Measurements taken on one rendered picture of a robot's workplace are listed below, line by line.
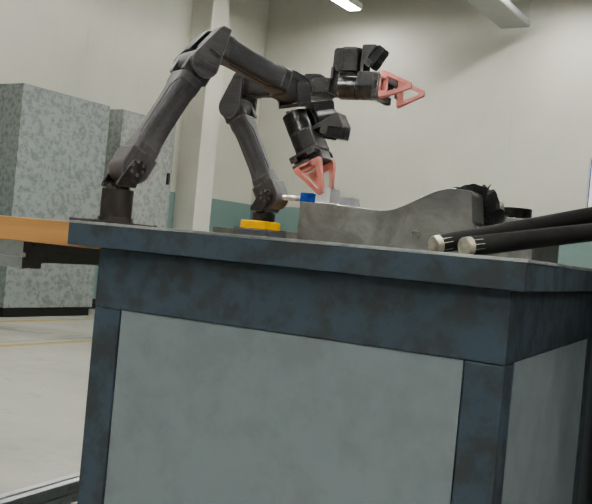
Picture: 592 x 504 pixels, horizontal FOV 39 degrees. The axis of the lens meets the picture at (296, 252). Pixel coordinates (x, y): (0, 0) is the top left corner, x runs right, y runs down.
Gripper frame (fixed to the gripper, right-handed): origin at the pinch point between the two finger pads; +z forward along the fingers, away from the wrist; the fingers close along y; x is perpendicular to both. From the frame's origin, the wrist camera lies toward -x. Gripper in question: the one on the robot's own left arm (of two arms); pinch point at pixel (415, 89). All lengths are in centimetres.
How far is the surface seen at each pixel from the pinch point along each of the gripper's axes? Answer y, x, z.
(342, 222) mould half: -31.5, 34.6, -1.1
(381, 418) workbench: -92, 61, 34
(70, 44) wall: 420, -123, -504
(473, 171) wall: 709, -57, -183
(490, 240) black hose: -69, 36, 40
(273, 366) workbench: -92, 57, 18
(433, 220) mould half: -31.8, 32.4, 18.6
